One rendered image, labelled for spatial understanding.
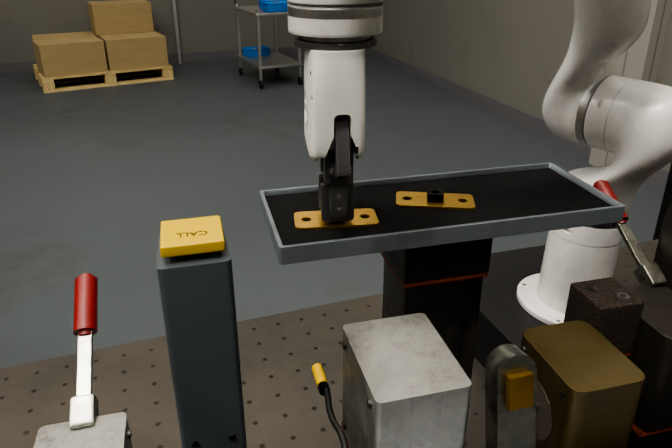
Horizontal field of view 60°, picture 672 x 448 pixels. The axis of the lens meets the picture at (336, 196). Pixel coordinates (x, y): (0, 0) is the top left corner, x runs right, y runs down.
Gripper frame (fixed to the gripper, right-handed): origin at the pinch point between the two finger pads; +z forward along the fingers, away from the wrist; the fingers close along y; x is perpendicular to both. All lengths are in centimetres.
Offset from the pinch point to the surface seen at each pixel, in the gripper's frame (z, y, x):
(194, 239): 2.7, 2.5, -13.9
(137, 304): 119, -166, -66
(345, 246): 2.8, 5.5, 0.2
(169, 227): 2.7, -0.4, -16.6
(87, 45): 76, -585, -187
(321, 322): 49, -47, 2
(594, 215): 2.8, 1.9, 26.8
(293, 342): 49, -41, -4
